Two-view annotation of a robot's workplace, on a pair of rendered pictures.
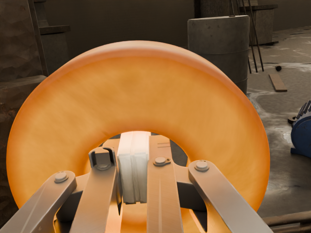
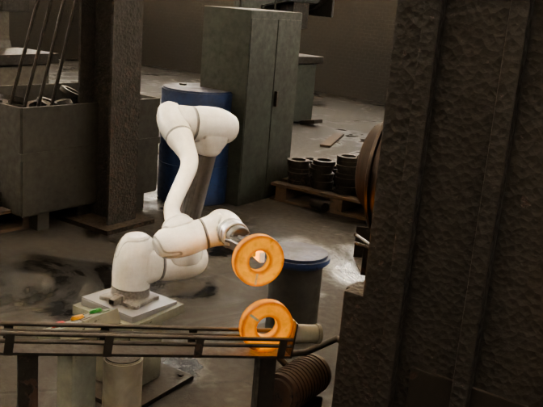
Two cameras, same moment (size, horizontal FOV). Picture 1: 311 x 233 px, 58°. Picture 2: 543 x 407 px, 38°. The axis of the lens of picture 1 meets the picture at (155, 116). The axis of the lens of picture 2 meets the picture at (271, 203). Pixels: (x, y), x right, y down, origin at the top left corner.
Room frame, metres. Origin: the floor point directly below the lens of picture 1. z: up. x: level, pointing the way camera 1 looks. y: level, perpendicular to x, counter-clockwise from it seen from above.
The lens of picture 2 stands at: (2.18, -0.77, 1.61)
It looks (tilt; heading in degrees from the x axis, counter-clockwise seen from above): 15 degrees down; 158
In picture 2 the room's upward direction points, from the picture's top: 5 degrees clockwise
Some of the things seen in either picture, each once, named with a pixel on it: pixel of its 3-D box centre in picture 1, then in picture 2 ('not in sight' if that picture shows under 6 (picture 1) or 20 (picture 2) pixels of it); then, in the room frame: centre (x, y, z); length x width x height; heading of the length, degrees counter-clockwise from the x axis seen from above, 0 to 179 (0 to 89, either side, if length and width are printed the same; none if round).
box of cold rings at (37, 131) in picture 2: not in sight; (53, 146); (-3.57, -0.20, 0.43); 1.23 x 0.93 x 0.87; 122
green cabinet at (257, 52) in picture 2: not in sight; (249, 104); (-3.79, 1.36, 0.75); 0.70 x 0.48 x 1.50; 124
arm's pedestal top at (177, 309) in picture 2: not in sight; (128, 308); (-0.79, -0.17, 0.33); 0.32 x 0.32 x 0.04; 37
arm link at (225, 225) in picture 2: not in sight; (233, 233); (-0.08, 0.01, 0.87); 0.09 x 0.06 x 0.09; 90
